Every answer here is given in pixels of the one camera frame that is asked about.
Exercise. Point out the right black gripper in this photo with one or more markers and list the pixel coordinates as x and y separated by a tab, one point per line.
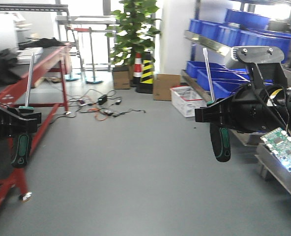
248	110

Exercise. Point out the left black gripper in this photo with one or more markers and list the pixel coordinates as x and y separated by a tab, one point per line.
12	122

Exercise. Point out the green-handled screwdriver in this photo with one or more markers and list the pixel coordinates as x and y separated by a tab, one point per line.
22	142
219	136

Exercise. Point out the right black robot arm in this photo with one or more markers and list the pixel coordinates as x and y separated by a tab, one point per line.
250	110

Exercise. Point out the white basket on floor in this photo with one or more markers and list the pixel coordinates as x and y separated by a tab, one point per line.
186	100

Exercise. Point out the dark cloth bundle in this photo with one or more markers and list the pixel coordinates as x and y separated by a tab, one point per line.
8	60

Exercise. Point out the brown cardboard box on floor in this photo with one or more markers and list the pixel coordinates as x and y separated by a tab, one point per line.
162	84

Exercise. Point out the right green circuit board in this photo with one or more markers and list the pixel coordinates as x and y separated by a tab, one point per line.
279	143

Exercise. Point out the yellow black traffic cone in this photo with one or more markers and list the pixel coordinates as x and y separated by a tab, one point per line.
145	84

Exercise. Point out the red white traffic cone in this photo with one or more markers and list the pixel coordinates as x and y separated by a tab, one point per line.
137	73

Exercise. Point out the potted green plant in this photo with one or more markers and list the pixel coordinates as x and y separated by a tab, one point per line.
134	30

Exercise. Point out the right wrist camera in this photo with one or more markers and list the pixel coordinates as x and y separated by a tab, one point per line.
239	56

